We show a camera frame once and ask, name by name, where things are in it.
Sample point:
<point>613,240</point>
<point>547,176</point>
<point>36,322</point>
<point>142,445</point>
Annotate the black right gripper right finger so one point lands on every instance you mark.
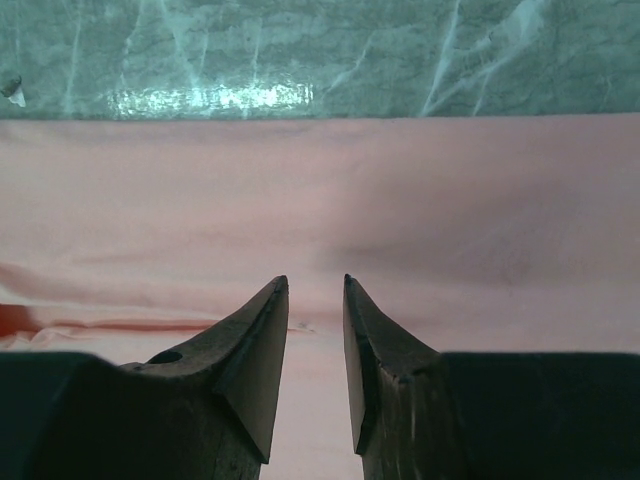
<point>417,413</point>

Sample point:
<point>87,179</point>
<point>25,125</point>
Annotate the salmon pink t shirt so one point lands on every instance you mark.
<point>505,233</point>

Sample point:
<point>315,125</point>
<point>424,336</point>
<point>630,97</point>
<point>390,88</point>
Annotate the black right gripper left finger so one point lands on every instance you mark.
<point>202,409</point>

